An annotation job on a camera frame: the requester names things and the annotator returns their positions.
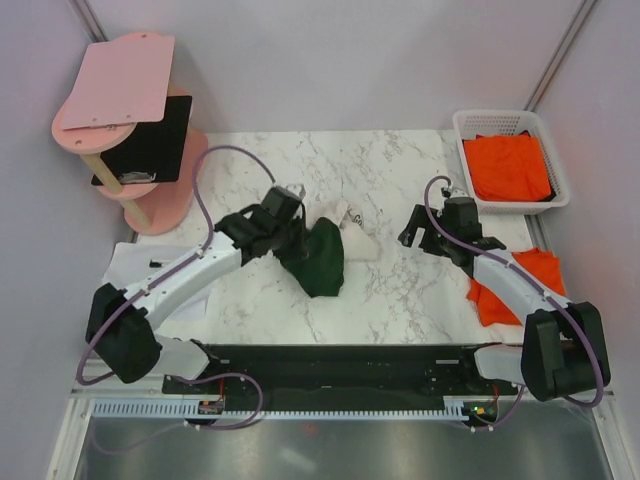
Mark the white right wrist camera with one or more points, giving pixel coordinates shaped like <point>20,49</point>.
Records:
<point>450,192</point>

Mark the white plastic basket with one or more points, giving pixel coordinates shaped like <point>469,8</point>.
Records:
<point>468,124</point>

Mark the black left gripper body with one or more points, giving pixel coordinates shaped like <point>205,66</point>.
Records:
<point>289,239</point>

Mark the pink clipboard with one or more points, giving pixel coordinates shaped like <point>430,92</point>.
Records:
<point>121,82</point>

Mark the black clipboard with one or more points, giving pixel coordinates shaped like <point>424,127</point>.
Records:
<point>153,152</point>

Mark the orange t-shirt on table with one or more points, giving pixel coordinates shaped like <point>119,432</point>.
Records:
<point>509,287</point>

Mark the white slotted cable duct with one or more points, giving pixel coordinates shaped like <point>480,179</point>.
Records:
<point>451,410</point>

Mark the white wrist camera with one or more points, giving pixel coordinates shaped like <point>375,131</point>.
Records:
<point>297,189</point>
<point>450,192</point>

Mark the cream and green t-shirt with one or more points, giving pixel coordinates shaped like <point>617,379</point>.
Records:
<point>333,237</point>

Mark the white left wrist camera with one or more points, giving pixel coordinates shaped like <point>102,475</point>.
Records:
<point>297,189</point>

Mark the pink tiered shelf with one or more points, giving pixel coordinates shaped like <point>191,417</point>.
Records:
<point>132,127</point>

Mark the white folded t-shirt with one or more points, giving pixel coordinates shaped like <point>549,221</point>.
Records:
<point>132,262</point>

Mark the orange t-shirt in basket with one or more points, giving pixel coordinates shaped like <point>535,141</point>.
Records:
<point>508,168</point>

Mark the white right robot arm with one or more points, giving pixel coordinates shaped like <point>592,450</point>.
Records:
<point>563,351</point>

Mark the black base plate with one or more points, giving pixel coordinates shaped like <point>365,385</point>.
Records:
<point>352,376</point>

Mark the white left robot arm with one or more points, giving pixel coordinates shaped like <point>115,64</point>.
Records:
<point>123,322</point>

